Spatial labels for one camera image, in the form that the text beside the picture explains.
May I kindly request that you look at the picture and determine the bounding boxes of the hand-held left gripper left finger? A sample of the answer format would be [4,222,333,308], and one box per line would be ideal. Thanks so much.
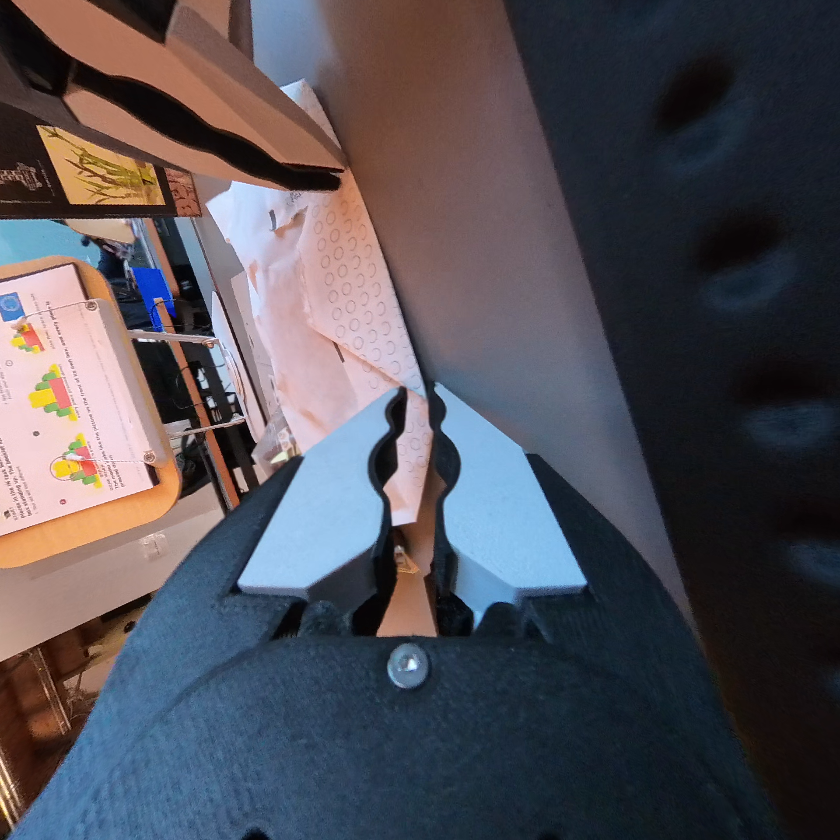
[236,386,408,624]

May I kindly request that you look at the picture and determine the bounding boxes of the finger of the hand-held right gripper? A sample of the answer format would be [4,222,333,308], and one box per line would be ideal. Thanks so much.
[13,0,347,175]
[62,82,343,193]

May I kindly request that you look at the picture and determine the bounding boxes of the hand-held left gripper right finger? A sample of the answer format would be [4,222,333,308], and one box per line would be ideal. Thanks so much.
[430,382,589,631]

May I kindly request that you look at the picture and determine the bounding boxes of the clear zip bag green seal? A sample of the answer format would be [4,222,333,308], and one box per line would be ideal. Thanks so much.
[252,420,420,575]

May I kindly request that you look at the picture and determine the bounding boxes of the large white paper bag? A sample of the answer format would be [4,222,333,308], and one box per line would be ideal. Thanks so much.
[206,174,434,526]

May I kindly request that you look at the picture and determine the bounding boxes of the black toy set box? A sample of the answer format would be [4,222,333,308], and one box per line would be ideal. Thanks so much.
[0,101,203,221]

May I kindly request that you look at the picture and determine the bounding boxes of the white paper packet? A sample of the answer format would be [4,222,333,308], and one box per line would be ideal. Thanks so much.
[279,79,342,152]

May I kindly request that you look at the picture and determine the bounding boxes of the white document stand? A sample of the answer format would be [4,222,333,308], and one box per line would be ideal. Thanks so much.
[0,256,247,568]

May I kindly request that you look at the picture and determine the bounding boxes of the black perforated chair armrest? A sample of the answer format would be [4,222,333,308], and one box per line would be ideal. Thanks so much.
[504,0,840,840]

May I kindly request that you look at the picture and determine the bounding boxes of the printed instruction sheet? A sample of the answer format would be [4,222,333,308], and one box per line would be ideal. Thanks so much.
[0,262,161,536]

